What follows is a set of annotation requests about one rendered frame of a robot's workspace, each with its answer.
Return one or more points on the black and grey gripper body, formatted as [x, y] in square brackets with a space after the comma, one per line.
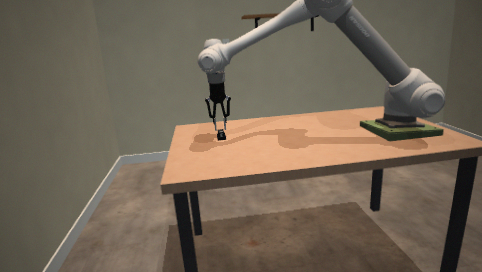
[217, 88]

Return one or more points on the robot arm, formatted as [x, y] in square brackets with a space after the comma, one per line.
[409, 86]

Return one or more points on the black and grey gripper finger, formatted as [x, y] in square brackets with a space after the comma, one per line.
[214, 109]
[223, 110]

